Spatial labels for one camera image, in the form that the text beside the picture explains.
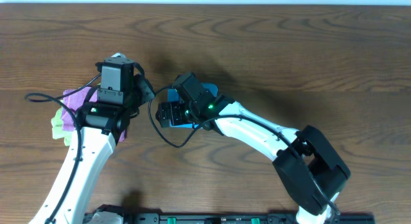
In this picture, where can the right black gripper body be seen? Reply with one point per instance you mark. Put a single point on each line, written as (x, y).
(178, 113)

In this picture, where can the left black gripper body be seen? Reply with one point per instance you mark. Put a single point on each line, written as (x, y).
(141, 87)

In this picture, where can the blue microfiber cloth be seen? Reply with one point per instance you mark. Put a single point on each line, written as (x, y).
(173, 96)

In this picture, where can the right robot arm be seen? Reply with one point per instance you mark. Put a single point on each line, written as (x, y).
(310, 169)

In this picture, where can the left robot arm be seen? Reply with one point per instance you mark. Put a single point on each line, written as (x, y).
(93, 141)

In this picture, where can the top purple folded cloth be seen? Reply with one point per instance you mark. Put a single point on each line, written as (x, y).
(73, 102)

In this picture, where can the green folded cloth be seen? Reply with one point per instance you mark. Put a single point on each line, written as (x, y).
(57, 132)

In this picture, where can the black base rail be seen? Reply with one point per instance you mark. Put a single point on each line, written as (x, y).
(117, 214)

